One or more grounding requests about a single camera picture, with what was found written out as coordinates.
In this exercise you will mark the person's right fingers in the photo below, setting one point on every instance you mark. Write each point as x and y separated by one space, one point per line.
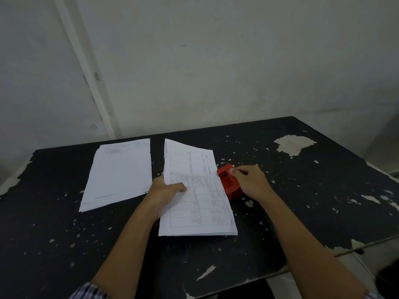
237 171

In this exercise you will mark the printed table paper stack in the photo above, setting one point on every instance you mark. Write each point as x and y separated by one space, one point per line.
199 199

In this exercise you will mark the checked left shirt sleeve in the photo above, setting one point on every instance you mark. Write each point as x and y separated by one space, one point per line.
89 292

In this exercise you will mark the person's left thumb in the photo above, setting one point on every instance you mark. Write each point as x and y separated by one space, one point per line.
176 188

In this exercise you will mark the plain white paper stack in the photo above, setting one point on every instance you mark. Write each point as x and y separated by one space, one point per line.
120 174

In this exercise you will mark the person's right hand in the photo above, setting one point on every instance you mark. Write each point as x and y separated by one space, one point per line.
254 183

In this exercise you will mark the white wall conduit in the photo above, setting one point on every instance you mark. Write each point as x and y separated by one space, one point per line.
84 59

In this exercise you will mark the red stapler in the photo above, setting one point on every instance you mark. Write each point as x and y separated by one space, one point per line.
227 183

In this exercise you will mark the person's right forearm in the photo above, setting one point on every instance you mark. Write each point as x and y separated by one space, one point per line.
305 249

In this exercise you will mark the checked right shirt sleeve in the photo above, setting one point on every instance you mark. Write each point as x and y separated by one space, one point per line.
374 295

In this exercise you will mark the person's left hand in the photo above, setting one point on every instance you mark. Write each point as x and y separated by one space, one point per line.
156 196

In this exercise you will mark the checked shirt sleeve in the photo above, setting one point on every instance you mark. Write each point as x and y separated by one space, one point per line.
374 295
89 292

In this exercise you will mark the person's left forearm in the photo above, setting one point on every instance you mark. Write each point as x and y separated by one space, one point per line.
127 245

